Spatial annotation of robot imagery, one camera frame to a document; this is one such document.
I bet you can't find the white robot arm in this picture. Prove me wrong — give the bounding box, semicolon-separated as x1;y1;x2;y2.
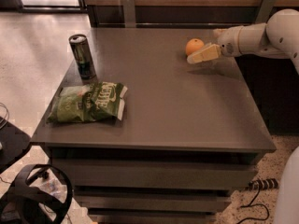
214;9;299;224

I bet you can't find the striped power strip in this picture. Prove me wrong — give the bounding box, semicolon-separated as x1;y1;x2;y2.
248;178;278;190

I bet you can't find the left metal bracket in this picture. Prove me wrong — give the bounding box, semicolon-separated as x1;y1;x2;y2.
122;0;136;28

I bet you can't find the black power cable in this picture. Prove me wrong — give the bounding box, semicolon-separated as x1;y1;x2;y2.
235;187;270;224

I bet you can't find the right metal bracket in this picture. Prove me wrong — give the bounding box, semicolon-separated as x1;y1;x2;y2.
254;0;277;23

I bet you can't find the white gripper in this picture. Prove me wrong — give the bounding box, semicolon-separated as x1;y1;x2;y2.
187;26;242;64

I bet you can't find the dark energy drink can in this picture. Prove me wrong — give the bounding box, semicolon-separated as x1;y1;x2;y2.
68;34;95;79

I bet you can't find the metal bracket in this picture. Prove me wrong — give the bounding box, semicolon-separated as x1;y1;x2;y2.
254;0;277;23
122;0;136;28

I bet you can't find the green jalapeno chip bag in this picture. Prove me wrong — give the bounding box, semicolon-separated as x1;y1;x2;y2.
47;82;128;123

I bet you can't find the black side table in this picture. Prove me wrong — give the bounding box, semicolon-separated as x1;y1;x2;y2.
0;121;30;174

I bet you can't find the grey drawer cabinet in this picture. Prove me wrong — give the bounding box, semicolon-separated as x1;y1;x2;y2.
33;28;275;224

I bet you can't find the black round stool frame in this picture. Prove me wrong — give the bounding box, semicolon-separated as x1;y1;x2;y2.
0;164;73;224

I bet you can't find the orange fruit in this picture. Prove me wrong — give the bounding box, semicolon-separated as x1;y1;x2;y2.
185;38;204;56

